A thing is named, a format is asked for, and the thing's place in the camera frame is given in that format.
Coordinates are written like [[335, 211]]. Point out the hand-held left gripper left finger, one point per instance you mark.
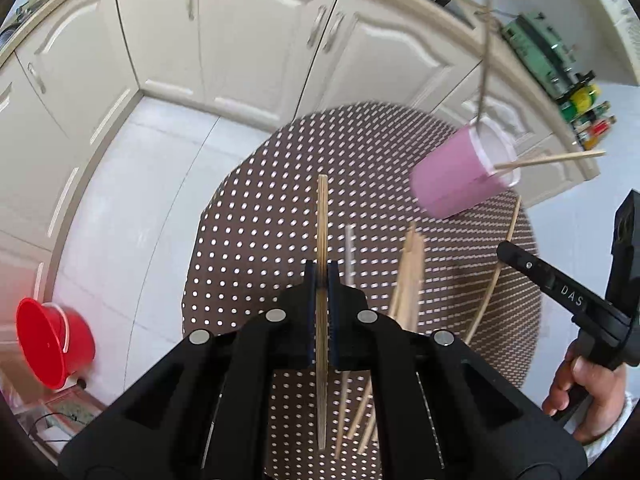
[[310, 305]]

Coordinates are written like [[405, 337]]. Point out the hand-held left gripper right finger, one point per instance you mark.
[[334, 310]]

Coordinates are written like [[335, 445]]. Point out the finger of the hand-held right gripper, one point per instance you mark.
[[545, 275]]

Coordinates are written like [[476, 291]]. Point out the pale chopstick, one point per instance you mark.
[[348, 260]]

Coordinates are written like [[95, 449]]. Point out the pink cup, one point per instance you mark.
[[457, 180]]

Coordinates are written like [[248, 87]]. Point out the dark wooden chopstick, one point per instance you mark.
[[484, 60]]

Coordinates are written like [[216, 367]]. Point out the person's right hand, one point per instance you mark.
[[600, 400]]

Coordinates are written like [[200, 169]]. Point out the brown polka dot tablecloth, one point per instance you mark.
[[260, 240]]

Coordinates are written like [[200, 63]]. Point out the red capped bottle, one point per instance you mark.
[[597, 127]]

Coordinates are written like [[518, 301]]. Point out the yellow green bottle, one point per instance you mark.
[[584, 97]]

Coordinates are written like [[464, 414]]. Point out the red plastic bucket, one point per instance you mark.
[[50, 340]]

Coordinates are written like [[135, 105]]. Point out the cream kitchen cabinets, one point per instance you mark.
[[235, 45]]

